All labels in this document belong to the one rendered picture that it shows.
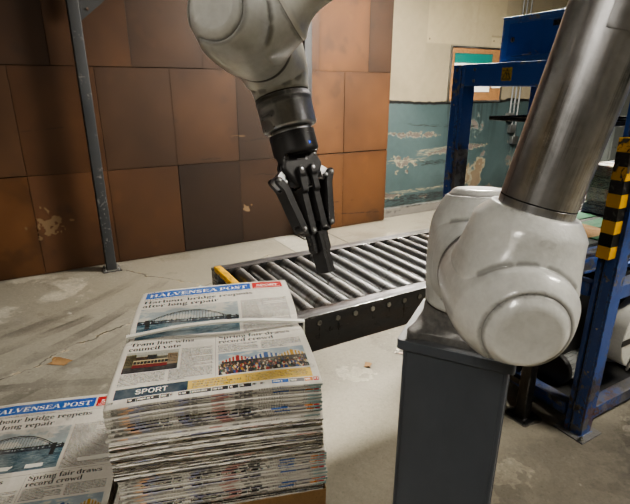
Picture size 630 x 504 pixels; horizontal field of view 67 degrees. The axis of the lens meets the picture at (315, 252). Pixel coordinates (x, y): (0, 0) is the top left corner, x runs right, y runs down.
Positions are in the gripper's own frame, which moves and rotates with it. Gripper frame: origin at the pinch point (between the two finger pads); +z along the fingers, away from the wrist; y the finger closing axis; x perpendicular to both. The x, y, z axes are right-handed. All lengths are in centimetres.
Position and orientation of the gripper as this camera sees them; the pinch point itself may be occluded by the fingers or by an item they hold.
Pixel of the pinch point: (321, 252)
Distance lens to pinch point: 79.6
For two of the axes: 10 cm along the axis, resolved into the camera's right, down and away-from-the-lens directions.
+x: 6.4, -0.9, -7.6
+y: -7.3, 2.4, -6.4
